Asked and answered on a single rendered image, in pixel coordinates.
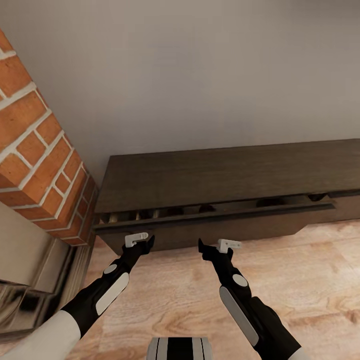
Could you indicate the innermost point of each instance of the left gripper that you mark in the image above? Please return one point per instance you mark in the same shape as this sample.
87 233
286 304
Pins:
140 248

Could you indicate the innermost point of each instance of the wood fireplace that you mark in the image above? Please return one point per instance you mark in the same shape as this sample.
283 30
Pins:
39 274

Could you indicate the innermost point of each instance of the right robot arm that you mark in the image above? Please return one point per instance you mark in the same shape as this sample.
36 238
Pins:
260 323

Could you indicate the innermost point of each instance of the pillar candle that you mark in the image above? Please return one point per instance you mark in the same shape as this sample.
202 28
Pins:
266 202
206 209
172 212

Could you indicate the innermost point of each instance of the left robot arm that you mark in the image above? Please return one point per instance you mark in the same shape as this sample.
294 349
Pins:
57 337

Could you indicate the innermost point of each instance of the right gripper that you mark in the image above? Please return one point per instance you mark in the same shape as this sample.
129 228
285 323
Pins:
210 253

